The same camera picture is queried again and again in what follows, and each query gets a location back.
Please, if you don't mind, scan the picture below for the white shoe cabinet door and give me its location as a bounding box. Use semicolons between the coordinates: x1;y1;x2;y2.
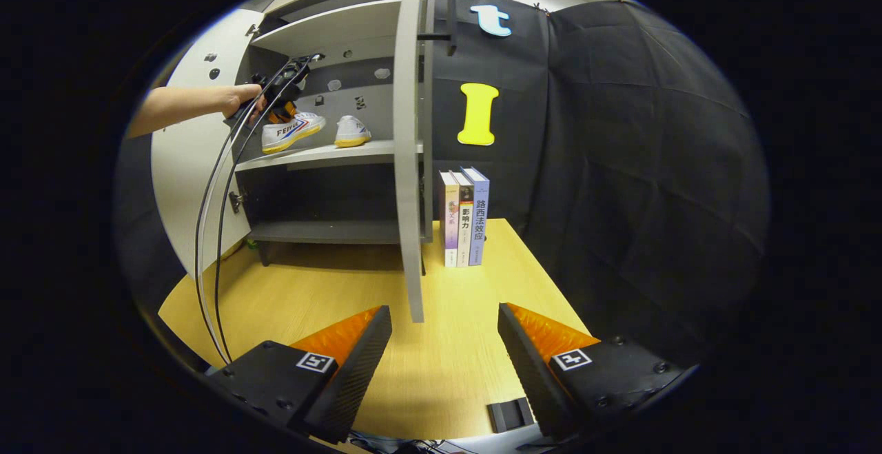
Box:
393;0;459;324
150;8;266;276

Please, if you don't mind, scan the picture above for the black cable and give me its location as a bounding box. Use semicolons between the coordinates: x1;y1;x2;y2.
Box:
194;58;307;365
214;61;325;365

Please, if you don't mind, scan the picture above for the white grey shoe cabinet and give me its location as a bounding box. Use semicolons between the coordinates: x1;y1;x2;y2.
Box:
234;0;436;269

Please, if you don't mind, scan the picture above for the small black block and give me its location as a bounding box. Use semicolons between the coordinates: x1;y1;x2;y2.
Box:
487;399;535;434

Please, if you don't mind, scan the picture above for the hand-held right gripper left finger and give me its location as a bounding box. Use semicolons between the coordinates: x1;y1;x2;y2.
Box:
205;305;393;446

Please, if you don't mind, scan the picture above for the white black spine book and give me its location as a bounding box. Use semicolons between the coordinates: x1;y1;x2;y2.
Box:
451;172;476;267

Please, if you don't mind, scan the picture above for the white purple book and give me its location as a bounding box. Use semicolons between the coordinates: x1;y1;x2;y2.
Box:
440;170;461;267

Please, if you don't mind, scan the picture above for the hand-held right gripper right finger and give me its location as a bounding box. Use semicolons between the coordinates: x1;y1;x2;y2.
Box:
496;302;692;441

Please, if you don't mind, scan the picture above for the lavender blue book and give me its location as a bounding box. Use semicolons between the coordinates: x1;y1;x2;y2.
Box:
462;167;490;266

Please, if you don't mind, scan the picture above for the white canvas shoe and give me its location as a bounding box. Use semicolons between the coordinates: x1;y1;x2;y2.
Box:
334;115;373;148
260;111;327;155

